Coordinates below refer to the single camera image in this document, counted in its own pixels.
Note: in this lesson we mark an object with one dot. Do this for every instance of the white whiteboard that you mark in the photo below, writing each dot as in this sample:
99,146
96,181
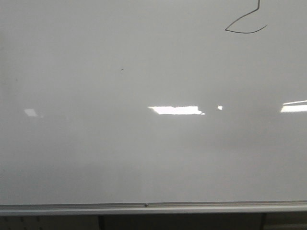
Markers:
152,106

